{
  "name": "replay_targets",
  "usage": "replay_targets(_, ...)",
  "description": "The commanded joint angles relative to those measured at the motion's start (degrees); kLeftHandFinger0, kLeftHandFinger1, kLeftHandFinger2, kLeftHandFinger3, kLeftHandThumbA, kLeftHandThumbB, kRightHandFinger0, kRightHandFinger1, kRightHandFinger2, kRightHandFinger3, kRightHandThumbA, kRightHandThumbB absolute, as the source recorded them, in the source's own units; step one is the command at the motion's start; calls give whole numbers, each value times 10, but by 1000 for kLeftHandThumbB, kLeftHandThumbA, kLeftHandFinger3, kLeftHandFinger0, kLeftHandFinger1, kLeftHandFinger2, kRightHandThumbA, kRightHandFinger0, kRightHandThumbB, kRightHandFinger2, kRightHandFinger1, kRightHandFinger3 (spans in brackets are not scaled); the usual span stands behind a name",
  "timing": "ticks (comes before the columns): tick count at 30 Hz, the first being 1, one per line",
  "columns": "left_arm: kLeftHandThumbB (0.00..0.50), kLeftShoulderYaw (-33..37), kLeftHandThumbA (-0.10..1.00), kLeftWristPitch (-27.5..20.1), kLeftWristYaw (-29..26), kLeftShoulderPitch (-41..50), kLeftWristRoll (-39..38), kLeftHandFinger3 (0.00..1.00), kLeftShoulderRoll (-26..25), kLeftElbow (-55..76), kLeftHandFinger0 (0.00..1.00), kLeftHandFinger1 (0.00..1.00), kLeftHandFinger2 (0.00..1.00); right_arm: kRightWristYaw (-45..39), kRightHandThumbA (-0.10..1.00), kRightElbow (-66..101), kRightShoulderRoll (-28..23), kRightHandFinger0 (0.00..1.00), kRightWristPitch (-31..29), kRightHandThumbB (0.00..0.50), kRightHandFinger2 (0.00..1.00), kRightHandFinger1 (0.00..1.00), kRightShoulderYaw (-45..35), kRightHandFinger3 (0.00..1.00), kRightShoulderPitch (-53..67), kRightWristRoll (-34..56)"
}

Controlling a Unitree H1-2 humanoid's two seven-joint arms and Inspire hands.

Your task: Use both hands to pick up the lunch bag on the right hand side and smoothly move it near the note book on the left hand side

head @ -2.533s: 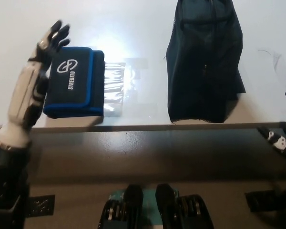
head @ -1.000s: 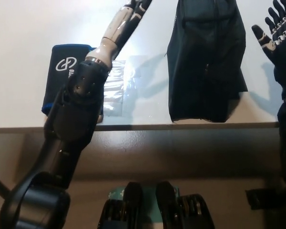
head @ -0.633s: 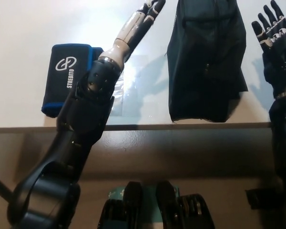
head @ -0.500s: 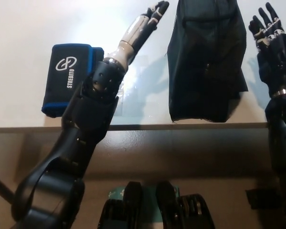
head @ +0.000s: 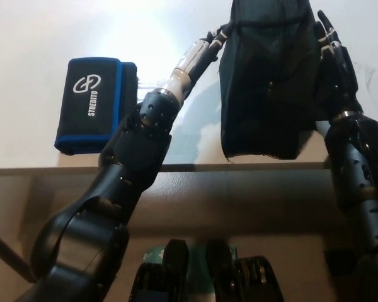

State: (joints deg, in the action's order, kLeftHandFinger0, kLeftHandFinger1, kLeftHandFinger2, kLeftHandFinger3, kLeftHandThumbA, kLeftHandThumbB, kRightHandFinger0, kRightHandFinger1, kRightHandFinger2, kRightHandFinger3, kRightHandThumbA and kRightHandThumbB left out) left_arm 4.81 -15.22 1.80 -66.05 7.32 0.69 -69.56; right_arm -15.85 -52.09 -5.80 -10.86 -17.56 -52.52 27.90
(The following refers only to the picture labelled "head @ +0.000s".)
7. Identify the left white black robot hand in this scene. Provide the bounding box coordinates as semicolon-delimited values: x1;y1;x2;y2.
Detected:
156;21;234;102

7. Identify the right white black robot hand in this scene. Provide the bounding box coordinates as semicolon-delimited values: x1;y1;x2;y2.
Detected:
312;10;364;120

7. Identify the black fabric lunch bag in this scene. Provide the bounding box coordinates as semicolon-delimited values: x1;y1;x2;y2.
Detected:
218;0;328;162

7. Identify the black blue Strebito case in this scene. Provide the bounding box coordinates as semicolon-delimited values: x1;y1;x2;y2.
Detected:
54;57;139;156

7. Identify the left black robot body block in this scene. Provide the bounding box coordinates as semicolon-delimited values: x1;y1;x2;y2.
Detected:
128;238;190;302

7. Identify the black robot body block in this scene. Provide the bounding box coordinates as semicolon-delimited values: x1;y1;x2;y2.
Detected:
128;238;190;302
205;240;284;302

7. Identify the right black robot body block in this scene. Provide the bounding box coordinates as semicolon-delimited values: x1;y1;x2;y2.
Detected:
205;240;284;302

